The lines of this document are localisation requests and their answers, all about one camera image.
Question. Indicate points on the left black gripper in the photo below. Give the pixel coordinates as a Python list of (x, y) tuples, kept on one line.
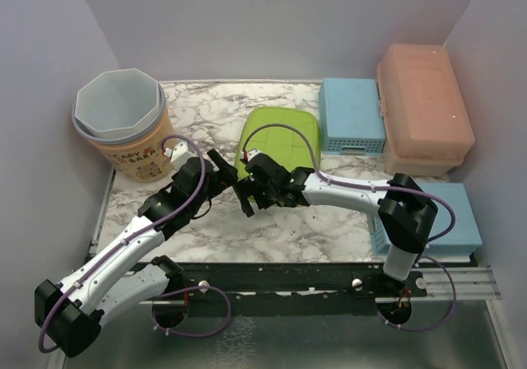
[(225, 177)]

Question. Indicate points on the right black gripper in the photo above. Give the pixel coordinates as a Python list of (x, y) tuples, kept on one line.
[(246, 188)]

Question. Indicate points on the green plastic tray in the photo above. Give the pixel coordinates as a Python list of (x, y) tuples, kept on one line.
[(284, 146)]

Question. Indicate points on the small blue perforated basket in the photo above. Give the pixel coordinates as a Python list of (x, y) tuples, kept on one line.
[(349, 117)]

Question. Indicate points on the pink translucent lidded box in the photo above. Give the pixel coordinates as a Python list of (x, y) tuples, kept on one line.
[(428, 131)]

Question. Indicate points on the large blue perforated basket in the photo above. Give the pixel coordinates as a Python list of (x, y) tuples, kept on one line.
[(462, 240)]

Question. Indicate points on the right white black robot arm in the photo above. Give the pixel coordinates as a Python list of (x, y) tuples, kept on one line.
[(406, 212)]

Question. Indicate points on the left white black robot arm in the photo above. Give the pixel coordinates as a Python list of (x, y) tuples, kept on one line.
[(72, 312)]

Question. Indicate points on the orange capybara bucket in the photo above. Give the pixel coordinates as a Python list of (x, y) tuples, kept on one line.
[(139, 156)]

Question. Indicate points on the white octagonal inner bin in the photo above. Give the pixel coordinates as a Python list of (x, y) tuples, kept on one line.
[(118, 103)]

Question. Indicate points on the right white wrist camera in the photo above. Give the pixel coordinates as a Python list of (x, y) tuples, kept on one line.
[(247, 156)]

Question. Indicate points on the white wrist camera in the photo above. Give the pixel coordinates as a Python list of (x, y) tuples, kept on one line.
[(178, 155), (247, 156)]

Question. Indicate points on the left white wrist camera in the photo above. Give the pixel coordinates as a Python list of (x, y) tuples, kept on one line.
[(178, 155)]

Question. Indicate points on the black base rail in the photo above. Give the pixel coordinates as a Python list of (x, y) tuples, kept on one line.
[(283, 289)]

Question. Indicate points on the aluminium extrusion rail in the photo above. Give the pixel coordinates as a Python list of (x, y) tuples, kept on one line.
[(471, 284)]

